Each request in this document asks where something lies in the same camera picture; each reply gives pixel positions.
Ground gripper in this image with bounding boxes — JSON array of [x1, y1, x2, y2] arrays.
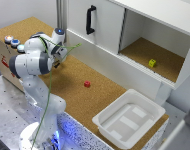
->
[[52, 45, 68, 68]]

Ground pink block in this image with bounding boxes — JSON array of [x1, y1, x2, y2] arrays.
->
[[83, 80, 92, 89]]

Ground yellow block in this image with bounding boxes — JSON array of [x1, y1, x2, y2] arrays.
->
[[148, 58, 158, 69]]

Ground red button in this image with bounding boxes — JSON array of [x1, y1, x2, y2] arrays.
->
[[4, 35, 14, 45]]

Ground blue button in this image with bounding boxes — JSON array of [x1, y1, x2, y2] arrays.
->
[[10, 38, 21, 48]]

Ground wooden drawer box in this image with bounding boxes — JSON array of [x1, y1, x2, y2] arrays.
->
[[0, 16, 58, 92]]

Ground white sliding door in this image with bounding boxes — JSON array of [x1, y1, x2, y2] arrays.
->
[[67, 0, 126, 56]]

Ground green cable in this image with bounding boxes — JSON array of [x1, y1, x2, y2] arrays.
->
[[29, 35, 83, 150]]

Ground green button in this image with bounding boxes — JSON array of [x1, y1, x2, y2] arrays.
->
[[16, 44, 26, 54]]

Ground white plastic box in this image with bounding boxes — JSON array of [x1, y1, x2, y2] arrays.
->
[[91, 88, 167, 150]]

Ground black door handle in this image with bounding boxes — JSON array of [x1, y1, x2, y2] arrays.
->
[[85, 4, 98, 36]]

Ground white cabinet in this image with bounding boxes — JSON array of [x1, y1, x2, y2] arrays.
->
[[66, 0, 190, 107]]

